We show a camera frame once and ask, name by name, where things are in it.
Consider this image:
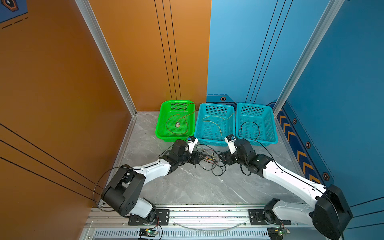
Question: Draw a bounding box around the right green circuit board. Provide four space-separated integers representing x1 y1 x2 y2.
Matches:
267 228 291 240

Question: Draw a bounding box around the middle teal plastic basket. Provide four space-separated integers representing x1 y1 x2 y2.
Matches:
194 103 235 147

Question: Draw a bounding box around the aluminium corner frame post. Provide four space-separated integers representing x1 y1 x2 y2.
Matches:
75 0 137 117
273 0 345 118

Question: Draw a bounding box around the thin yellow wire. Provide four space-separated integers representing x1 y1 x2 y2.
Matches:
202 112 235 136

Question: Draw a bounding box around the left green circuit board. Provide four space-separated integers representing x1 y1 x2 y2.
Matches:
139 229 159 240

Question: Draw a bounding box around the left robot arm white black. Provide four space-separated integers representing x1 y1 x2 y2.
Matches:
101 136 201 224

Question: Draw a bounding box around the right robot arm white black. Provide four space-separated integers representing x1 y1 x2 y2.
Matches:
221 135 353 240

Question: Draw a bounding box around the green circuit board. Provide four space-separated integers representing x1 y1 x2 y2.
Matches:
267 228 291 240
139 229 159 240

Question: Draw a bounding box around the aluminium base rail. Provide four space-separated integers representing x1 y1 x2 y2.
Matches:
80 204 325 240

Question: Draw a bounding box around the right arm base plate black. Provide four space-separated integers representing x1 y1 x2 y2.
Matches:
248 209 292 226

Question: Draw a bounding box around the tangled black cable bundle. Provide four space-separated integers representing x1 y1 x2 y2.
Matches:
194 143 228 177

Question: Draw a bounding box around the right teal plastic basket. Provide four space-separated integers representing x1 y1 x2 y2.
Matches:
235 103 278 147

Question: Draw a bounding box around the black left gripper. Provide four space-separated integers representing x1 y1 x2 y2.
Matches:
177 149 206 166

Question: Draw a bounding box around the thick red cable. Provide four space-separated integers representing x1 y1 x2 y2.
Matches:
165 102 195 136

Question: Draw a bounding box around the teal plastic basket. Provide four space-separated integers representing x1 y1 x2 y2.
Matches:
194 103 235 147
235 103 278 147

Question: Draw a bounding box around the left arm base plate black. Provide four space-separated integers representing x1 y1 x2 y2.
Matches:
128 209 170 226

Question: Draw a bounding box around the green plastic basket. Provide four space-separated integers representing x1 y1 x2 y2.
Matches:
155 100 196 142

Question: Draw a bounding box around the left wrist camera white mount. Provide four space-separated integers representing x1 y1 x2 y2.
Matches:
187 136 199 154

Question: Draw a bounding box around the aluminium corner frame post right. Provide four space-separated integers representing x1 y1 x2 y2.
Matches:
273 0 345 118

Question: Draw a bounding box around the aluminium corner frame post left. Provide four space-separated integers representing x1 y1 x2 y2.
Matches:
75 0 137 117

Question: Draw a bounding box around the black wire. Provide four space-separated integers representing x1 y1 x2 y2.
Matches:
238 121 261 141

